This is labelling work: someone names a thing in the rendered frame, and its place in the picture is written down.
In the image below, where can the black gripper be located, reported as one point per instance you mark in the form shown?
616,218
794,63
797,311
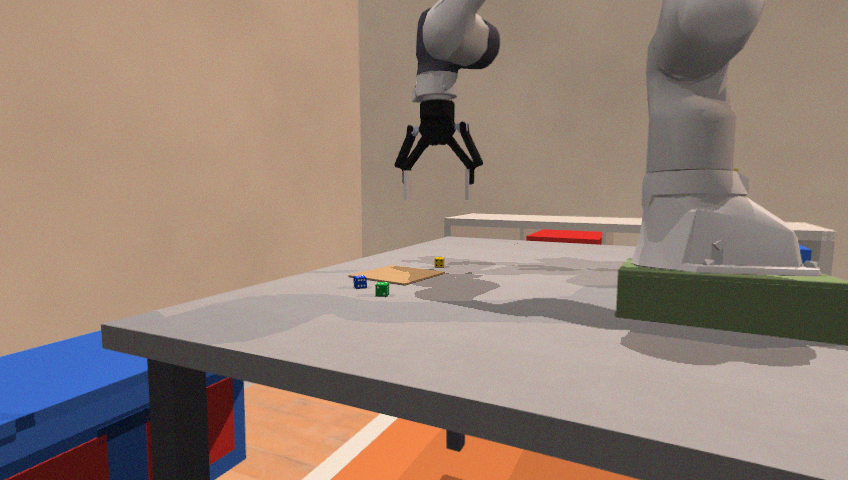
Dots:
437,129

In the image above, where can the tan square mat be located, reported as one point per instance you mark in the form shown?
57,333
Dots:
398,275

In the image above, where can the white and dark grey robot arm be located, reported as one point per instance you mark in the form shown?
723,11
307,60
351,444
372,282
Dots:
700,212

